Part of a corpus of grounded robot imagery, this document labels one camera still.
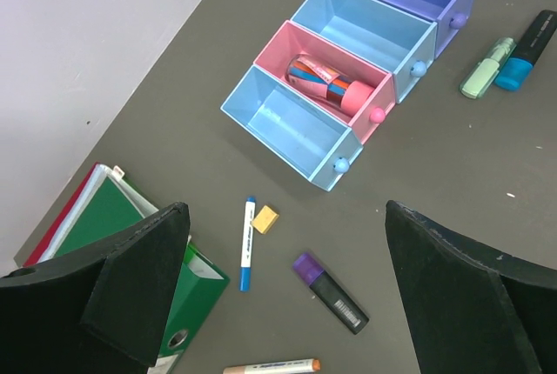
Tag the pink drawer bin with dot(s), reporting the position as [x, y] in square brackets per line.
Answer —
[291, 40]

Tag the light blue bin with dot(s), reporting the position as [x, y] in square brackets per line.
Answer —
[308, 138]
[387, 37]

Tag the yellow eraser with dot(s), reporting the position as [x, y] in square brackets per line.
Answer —
[265, 219]

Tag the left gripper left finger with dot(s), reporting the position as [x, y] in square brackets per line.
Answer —
[100, 309]

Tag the green highlighter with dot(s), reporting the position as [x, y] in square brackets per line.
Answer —
[483, 74]

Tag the purple black highlighter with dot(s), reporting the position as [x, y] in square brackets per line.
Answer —
[330, 293]

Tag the pink pencil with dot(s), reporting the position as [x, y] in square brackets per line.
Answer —
[310, 365]

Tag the white blue pen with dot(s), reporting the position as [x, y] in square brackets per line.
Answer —
[247, 243]

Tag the green ring binder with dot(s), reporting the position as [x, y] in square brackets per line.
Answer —
[116, 205]

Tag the red folder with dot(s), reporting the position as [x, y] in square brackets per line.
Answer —
[94, 177]

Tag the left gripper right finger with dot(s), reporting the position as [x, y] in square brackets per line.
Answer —
[470, 308]

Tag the blue black marker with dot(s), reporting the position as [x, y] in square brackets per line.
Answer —
[527, 51]

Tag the crayon tube pink cap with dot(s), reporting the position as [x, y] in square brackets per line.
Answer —
[318, 80]

